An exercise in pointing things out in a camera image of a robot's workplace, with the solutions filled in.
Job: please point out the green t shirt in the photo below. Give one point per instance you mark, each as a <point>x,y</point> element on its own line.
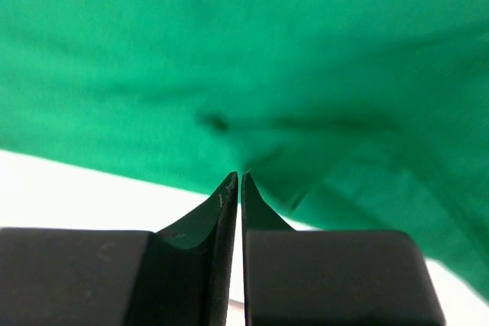
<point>362,114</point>

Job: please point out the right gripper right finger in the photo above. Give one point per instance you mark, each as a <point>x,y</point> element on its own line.
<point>305,278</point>

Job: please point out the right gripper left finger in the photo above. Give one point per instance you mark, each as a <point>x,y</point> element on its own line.
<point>179,275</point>

